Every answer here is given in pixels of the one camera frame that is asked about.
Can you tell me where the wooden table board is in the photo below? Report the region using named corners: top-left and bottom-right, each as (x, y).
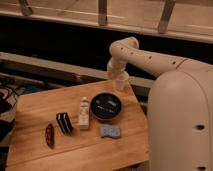
top-left (6, 81), bottom-right (149, 171)

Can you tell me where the black white striped eraser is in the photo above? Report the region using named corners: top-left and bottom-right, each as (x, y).
top-left (56, 112), bottom-right (73, 134)

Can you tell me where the white tube bottle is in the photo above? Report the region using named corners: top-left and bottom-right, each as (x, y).
top-left (78, 97), bottom-right (90, 130)

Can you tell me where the blue sponge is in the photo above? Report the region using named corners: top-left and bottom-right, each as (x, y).
top-left (100, 124), bottom-right (121, 139)

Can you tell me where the black round bowl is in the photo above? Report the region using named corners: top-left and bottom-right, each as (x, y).
top-left (90, 93), bottom-right (122, 121)

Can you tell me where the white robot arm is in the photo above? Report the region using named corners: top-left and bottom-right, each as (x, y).
top-left (107, 37), bottom-right (213, 171)

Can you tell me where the clutter of cables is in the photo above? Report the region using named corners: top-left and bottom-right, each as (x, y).
top-left (0, 76), bottom-right (41, 147)

